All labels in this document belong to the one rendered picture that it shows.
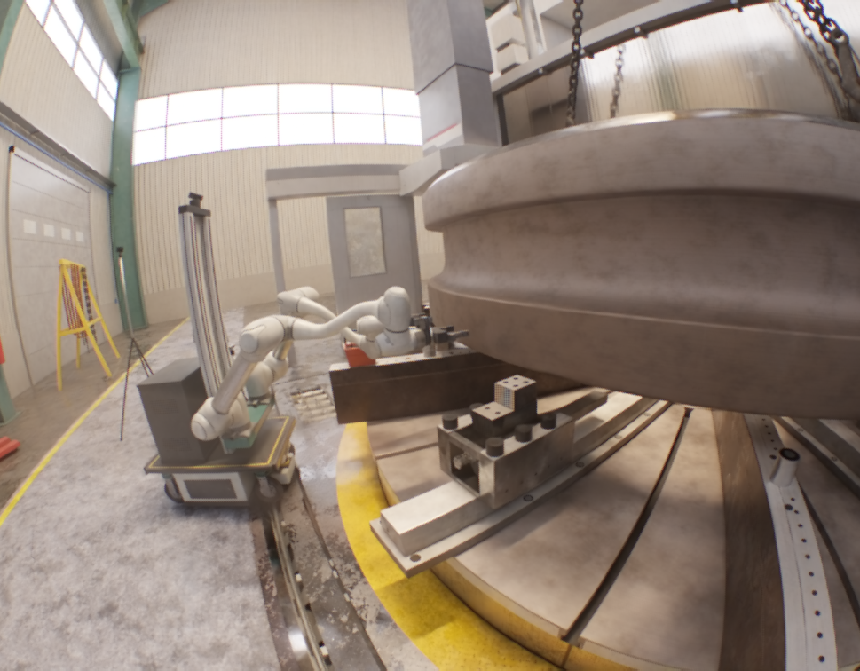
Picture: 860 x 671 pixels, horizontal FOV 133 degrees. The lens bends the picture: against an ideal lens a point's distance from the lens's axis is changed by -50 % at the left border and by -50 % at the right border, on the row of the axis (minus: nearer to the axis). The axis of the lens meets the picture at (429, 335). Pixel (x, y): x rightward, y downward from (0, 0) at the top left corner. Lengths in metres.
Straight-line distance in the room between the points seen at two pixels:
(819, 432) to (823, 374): 1.17
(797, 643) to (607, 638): 0.58
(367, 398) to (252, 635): 1.55
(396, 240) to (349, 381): 3.57
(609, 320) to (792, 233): 0.72
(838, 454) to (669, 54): 4.25
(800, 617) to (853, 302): 0.97
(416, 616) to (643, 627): 0.87
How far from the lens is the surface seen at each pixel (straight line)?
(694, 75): 4.79
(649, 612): 1.32
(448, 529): 1.40
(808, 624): 0.97
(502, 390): 1.42
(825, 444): 2.44
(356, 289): 5.38
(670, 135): 1.23
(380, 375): 2.32
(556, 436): 1.46
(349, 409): 2.41
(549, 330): 1.40
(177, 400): 2.25
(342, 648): 1.60
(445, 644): 1.55
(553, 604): 1.28
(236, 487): 2.29
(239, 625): 1.80
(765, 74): 4.58
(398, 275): 5.61
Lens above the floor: 1.36
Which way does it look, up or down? 13 degrees down
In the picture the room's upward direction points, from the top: 5 degrees counter-clockwise
